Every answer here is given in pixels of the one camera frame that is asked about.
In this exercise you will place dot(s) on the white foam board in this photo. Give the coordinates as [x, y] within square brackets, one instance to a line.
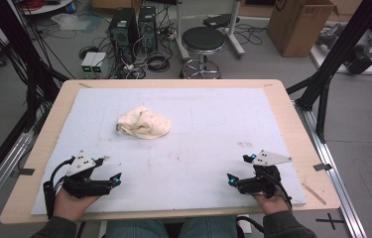
[190, 155]

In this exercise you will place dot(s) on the brown cardboard box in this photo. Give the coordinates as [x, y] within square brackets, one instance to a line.
[299, 29]

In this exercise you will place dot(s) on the person's right leg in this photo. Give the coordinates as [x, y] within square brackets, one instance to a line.
[210, 228]

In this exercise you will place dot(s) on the large black computer tower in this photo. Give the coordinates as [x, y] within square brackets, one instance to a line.
[122, 33]

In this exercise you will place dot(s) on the black round stool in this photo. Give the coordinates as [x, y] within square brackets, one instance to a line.
[203, 39]

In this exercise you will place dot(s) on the person's left hand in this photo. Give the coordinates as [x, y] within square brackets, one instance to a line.
[69, 206]

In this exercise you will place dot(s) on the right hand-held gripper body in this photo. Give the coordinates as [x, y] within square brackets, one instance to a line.
[261, 186]

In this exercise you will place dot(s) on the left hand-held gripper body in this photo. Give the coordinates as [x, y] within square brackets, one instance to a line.
[84, 188]

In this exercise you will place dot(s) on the person's leg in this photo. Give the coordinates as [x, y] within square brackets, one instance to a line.
[210, 228]
[137, 229]

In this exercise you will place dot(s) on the thin wooden stick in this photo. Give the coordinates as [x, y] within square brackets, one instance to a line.
[314, 194]

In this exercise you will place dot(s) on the cream cloth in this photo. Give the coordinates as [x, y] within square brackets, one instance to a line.
[144, 124]

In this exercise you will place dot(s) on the black metal frame stand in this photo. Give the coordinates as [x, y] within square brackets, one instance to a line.
[335, 56]

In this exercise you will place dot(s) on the clear plastic sheet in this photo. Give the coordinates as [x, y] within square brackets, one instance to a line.
[72, 22]

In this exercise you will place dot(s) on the white metal stand leg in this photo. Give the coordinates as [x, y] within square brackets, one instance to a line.
[234, 33]
[180, 29]

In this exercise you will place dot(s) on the slim black computer tower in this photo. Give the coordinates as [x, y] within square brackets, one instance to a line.
[148, 28]

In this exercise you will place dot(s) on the white round table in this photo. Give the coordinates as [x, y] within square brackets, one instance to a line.
[49, 7]

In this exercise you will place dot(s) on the person's left leg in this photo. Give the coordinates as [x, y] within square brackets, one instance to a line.
[137, 229]

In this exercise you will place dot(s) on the black tape piece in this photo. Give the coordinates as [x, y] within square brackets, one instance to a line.
[322, 167]
[26, 172]

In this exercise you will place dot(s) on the white power supply box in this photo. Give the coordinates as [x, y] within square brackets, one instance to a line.
[87, 64]
[99, 64]

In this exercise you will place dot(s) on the person's right hand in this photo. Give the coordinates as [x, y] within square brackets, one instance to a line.
[272, 205]

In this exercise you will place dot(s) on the black flat device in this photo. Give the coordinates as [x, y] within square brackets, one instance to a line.
[220, 20]

